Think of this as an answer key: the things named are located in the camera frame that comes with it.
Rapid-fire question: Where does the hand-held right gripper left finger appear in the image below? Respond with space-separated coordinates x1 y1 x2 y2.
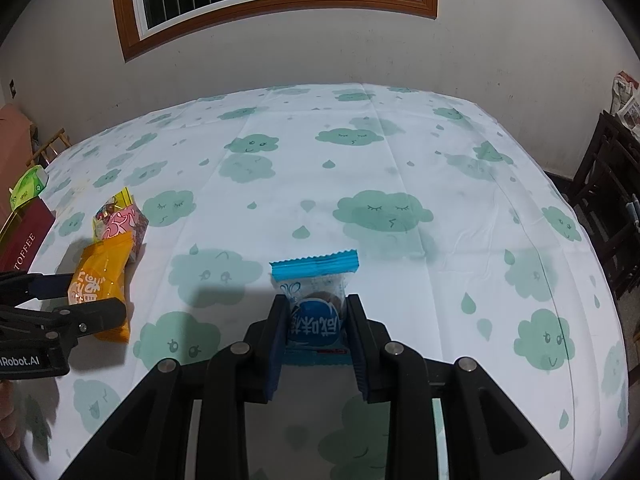
60 294 291 480

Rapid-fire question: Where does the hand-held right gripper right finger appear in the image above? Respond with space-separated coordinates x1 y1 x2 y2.
345 294 576 480

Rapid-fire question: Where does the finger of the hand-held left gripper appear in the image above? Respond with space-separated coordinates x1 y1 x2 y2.
56 298 127 349
0 271 77 306

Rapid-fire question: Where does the orange snack packet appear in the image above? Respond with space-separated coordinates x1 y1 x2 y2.
67 232 135 345

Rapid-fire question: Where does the red box with gold inside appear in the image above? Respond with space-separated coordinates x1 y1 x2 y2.
0 200 56 274

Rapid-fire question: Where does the light blue snack packet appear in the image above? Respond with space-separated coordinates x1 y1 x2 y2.
270 249 360 366

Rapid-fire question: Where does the person's left hand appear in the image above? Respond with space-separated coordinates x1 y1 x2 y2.
0 380 22 450

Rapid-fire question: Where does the pink snack packet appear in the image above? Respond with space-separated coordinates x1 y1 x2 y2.
97 202 150 261

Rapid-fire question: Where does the green tissue box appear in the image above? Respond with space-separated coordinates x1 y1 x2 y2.
9 166 48 211

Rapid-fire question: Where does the wooden chair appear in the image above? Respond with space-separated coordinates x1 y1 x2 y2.
30 127 71 168

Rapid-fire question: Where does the pink cloth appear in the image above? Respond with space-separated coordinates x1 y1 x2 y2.
0 104 36 216

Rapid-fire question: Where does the cloud-printed sheet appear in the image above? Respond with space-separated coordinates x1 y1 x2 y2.
15 82 631 480

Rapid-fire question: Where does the dark wooden furniture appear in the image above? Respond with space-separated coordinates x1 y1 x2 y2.
567 92 640 301

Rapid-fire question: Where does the stack of newspapers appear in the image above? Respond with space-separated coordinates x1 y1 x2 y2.
610 71 640 138

